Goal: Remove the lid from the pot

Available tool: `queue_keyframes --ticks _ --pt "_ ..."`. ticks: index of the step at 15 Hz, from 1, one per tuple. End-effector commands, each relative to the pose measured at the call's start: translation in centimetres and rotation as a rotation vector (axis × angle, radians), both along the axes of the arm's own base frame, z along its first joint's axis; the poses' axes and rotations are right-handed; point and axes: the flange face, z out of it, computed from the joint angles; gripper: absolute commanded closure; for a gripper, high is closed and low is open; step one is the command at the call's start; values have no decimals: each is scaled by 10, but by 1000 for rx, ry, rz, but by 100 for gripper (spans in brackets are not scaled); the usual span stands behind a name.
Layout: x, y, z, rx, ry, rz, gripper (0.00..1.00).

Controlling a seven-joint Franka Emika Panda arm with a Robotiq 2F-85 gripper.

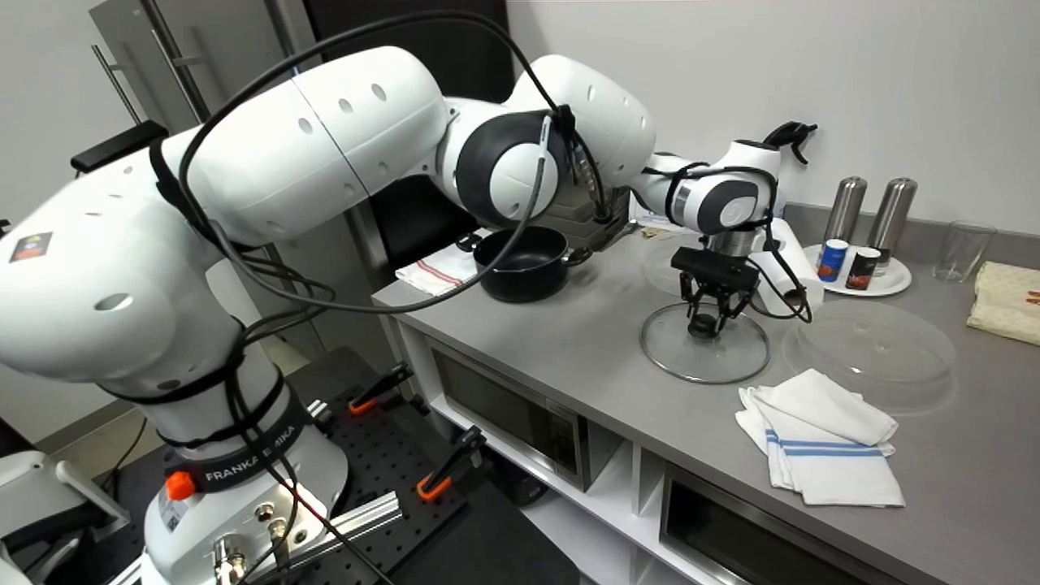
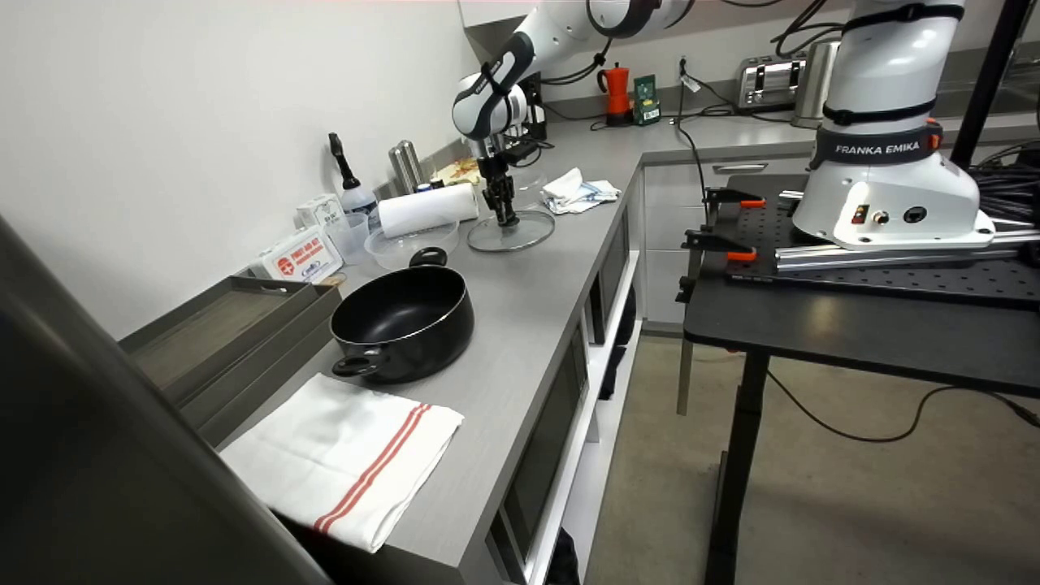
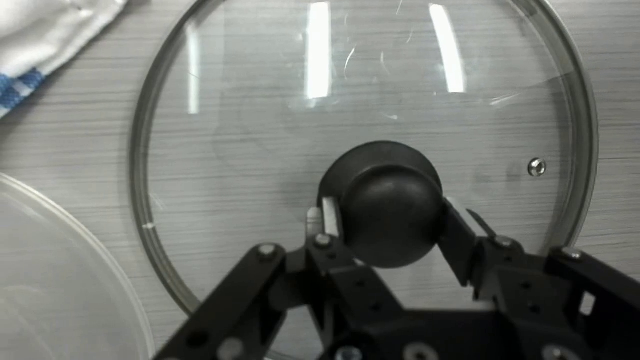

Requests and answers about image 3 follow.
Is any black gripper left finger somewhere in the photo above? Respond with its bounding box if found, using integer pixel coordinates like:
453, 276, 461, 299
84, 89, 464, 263
152, 198, 403, 360

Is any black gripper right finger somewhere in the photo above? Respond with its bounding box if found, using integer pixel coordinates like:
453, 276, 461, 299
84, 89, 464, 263
436, 195, 640, 360

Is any glass pot lid black knob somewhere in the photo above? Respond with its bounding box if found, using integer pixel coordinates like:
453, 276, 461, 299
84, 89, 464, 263
128, 0, 600, 317

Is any white blue-striped towel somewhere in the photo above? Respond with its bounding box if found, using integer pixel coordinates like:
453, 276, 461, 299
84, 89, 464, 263
0, 0, 128, 119

